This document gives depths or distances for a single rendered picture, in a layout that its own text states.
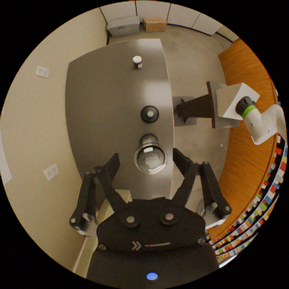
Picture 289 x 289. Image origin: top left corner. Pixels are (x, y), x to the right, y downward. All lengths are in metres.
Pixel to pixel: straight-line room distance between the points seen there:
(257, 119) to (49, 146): 1.14
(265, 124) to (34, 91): 1.18
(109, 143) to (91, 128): 0.15
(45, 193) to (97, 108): 0.60
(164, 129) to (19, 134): 0.78
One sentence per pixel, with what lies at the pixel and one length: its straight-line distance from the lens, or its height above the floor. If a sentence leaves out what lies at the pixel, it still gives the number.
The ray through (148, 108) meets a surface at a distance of 0.46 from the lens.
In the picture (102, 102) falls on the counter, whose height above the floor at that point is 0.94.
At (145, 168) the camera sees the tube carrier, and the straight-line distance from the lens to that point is 0.32.
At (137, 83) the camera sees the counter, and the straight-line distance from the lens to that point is 0.53.
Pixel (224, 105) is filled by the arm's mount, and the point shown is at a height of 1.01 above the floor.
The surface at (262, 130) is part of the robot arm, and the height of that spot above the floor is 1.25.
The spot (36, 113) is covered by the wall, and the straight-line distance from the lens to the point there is 0.65.
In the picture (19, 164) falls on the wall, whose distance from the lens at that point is 0.59.
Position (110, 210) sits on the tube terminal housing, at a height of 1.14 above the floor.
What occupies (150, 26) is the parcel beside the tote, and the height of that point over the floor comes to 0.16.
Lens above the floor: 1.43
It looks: 74 degrees down
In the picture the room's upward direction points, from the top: 174 degrees counter-clockwise
